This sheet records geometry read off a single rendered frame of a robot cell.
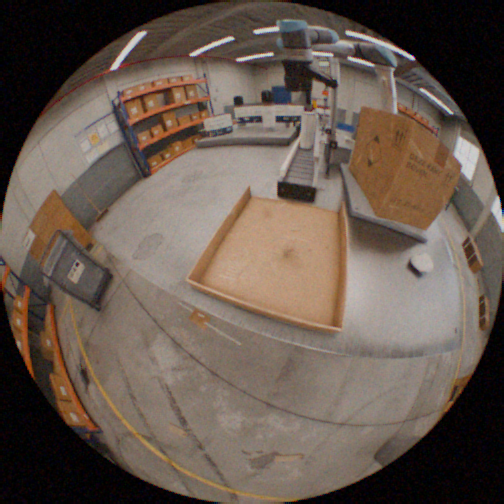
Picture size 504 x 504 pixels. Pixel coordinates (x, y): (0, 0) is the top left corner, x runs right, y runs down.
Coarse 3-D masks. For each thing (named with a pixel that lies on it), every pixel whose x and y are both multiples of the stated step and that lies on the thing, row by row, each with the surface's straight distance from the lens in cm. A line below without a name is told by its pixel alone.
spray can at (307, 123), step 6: (306, 108) 70; (306, 114) 69; (312, 114) 70; (306, 120) 70; (312, 120) 70; (306, 126) 70; (312, 126) 71; (306, 132) 70; (312, 132) 72; (306, 138) 71; (300, 144) 73; (306, 144) 71
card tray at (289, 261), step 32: (224, 224) 32; (256, 224) 35; (288, 224) 35; (320, 224) 37; (224, 256) 30; (256, 256) 29; (288, 256) 29; (320, 256) 31; (224, 288) 27; (256, 288) 26; (288, 288) 26; (320, 288) 27; (288, 320) 23; (320, 320) 26
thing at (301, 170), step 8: (296, 152) 66; (304, 152) 68; (312, 152) 69; (296, 160) 57; (304, 160) 58; (312, 160) 59; (288, 168) 50; (296, 168) 50; (304, 168) 51; (312, 168) 52; (288, 176) 44; (296, 176) 45; (304, 176) 46; (312, 176) 46; (296, 184) 41; (304, 184) 41
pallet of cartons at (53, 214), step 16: (48, 208) 328; (64, 208) 325; (32, 224) 336; (48, 224) 330; (64, 224) 328; (80, 224) 359; (32, 240) 341; (48, 240) 335; (80, 240) 335; (32, 256) 347
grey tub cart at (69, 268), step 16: (64, 240) 258; (48, 256) 259; (64, 256) 184; (80, 256) 190; (48, 272) 253; (64, 272) 187; (80, 272) 192; (96, 272) 200; (64, 288) 187; (80, 288) 196; (96, 288) 205; (96, 304) 214
